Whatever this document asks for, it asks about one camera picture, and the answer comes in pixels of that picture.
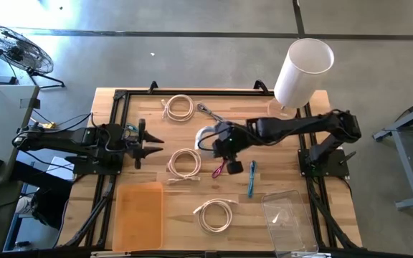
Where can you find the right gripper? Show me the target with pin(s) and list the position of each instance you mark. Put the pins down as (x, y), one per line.
(229, 141)

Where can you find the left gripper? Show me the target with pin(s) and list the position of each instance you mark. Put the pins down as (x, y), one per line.
(140, 143)

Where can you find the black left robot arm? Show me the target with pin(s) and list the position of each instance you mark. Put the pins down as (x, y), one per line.
(66, 138)

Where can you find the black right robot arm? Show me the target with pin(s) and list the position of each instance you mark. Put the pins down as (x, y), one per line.
(292, 125)

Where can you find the translucent orange plastic bin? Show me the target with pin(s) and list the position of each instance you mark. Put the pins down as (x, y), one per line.
(138, 215)

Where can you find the white paper sheet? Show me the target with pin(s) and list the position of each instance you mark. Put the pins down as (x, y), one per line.
(59, 173)

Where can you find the clear plastic bin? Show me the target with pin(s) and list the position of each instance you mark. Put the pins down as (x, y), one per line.
(289, 222)

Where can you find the white shade table lamp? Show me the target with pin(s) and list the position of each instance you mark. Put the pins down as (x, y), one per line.
(303, 71)

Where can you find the black floor fan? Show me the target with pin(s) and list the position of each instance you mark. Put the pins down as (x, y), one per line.
(16, 50)

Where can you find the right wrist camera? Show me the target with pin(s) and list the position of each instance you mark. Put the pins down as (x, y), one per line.
(235, 167)

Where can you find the black aluminium table frame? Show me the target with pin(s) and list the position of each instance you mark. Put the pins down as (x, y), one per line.
(178, 92)

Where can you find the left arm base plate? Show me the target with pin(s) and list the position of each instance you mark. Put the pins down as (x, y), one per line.
(91, 167)

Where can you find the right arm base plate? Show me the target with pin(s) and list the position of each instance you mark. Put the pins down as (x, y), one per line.
(335, 170)

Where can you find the grey metal table frame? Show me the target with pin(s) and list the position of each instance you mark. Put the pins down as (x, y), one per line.
(407, 168)

